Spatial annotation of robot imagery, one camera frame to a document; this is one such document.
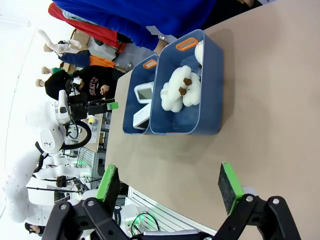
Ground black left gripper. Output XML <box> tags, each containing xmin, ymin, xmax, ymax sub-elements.
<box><xmin>67</xmin><ymin>98</ymin><xmax>119</xmax><ymax>120</ymax></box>

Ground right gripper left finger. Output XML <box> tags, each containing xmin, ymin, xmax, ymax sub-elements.
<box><xmin>42</xmin><ymin>164</ymin><xmax>131</xmax><ymax>240</ymax></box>

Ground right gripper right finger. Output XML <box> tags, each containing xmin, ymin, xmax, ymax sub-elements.
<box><xmin>212</xmin><ymin>162</ymin><xmax>302</xmax><ymax>240</ymax></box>

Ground white digital clock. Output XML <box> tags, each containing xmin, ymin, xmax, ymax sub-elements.
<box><xmin>132</xmin><ymin>102</ymin><xmax>152</xmax><ymax>130</ymax></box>
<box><xmin>134</xmin><ymin>81</ymin><xmax>155</xmax><ymax>105</ymax></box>

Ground white plush with brown patches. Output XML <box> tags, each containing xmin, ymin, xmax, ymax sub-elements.
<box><xmin>159</xmin><ymin>65</ymin><xmax>202</xmax><ymax>113</ymax></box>

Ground person's left forearm blue sleeve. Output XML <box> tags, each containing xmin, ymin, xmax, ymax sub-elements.
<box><xmin>117</xmin><ymin>14</ymin><xmax>176</xmax><ymax>50</ymax></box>

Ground person's left hand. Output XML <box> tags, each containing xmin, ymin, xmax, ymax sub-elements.
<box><xmin>154</xmin><ymin>39</ymin><xmax>170</xmax><ymax>52</ymax></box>

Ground person in black hoodie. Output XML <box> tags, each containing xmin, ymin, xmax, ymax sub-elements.
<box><xmin>44</xmin><ymin>65</ymin><xmax>118</xmax><ymax>106</ymax></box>

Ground mannequin in blue orange garment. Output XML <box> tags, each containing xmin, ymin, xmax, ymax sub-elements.
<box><xmin>41</xmin><ymin>49</ymin><xmax>116</xmax><ymax>75</ymax></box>

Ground cardboard box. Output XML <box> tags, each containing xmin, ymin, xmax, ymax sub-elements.
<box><xmin>62</xmin><ymin>28</ymin><xmax>91</xmax><ymax>72</ymax></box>

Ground mannequin in white garment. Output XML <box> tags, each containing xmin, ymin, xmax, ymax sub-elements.
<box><xmin>37</xmin><ymin>29</ymin><xmax>83</xmax><ymax>55</ymax></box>

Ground person in blue hoodie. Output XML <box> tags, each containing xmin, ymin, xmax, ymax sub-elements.
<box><xmin>51</xmin><ymin>0</ymin><xmax>217</xmax><ymax>50</ymax></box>

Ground blue basket orange handles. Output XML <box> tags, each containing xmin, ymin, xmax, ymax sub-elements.
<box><xmin>149</xmin><ymin>29</ymin><xmax>225</xmax><ymax>136</ymax></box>
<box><xmin>122</xmin><ymin>53</ymin><xmax>160</xmax><ymax>136</ymax></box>

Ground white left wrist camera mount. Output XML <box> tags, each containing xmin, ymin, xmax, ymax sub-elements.
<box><xmin>65</xmin><ymin>77</ymin><xmax>85</xmax><ymax>97</ymax></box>

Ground black looped gripper cable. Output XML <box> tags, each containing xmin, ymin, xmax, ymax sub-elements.
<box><xmin>61</xmin><ymin>119</ymin><xmax>93</xmax><ymax>151</ymax></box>

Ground black cables with green light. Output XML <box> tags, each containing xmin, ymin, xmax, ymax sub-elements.
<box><xmin>129</xmin><ymin>211</ymin><xmax>161</xmax><ymax>236</ymax></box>

